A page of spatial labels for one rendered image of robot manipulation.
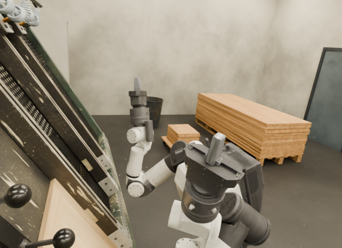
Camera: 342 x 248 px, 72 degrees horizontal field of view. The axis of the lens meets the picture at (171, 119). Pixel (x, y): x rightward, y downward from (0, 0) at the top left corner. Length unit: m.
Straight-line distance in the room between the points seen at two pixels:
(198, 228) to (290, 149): 4.25
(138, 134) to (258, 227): 0.58
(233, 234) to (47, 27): 4.22
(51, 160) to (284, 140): 4.05
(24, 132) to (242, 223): 0.74
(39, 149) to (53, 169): 0.09
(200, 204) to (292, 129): 4.16
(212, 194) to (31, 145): 0.64
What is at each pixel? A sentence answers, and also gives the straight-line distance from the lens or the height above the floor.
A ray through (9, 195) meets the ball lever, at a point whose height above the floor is 1.55.
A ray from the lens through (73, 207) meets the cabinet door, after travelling 0.97.
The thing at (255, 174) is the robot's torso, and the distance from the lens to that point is 0.95.
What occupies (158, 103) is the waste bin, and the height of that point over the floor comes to 0.60.
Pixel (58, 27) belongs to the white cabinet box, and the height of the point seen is 1.93.
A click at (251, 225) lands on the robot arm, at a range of 0.80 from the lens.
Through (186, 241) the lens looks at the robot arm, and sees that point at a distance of 0.69.
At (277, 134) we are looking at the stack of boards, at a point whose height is 0.59.
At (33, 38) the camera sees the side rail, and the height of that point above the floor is 1.75.
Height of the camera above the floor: 1.79
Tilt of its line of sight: 17 degrees down
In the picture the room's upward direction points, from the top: 6 degrees clockwise
